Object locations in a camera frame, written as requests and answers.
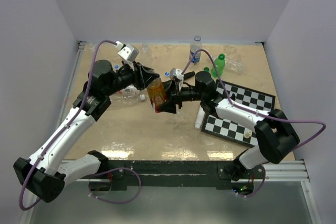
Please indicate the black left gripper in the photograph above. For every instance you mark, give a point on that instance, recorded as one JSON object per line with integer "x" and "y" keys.
{"x": 142, "y": 75}

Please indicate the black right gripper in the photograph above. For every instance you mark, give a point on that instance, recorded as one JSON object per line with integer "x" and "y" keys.
{"x": 170, "y": 105}

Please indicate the gold label drink bottle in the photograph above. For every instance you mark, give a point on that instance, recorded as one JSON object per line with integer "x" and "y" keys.
{"x": 156, "y": 93}

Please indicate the clear plastic bottle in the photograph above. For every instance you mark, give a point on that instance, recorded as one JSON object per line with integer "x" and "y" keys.
{"x": 146, "y": 50}

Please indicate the clear crushed bottle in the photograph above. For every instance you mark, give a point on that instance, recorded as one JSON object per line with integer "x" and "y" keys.
{"x": 126, "y": 100}

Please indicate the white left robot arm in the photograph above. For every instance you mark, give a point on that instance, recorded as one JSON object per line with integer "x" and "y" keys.
{"x": 42, "y": 173}

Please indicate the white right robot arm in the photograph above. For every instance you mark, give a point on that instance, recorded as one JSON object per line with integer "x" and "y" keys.
{"x": 275, "y": 135}

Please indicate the green tea label bottle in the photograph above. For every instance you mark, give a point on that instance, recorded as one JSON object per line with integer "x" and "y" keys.
{"x": 129, "y": 90}

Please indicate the blue label water bottle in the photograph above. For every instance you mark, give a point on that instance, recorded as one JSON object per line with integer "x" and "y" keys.
{"x": 195, "y": 46}

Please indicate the green plastic bottle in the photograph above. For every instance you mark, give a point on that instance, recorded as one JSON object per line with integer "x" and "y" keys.
{"x": 220, "y": 65}

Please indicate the clear bottle back left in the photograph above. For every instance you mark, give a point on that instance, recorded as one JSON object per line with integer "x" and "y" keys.
{"x": 91, "y": 46}

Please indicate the clear bottle lying right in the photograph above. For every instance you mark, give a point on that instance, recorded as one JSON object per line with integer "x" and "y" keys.
{"x": 234, "y": 66}

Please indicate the black microphone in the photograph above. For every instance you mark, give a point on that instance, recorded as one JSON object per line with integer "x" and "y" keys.
{"x": 189, "y": 75}

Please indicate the white microphone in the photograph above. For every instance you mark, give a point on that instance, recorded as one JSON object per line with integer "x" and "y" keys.
{"x": 199, "y": 118}

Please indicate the black white chessboard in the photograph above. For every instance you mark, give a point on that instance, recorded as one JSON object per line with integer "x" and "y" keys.
{"x": 230, "y": 130}

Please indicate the cream chess piece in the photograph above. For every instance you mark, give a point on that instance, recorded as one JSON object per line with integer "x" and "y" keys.
{"x": 248, "y": 134}

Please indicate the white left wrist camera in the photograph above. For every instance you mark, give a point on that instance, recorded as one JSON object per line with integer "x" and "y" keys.
{"x": 127, "y": 52}

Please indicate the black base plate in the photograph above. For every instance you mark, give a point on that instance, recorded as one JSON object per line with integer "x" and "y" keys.
{"x": 178, "y": 174}

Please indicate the aluminium frame rail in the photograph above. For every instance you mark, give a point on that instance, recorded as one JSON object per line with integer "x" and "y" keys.
{"x": 295, "y": 171}

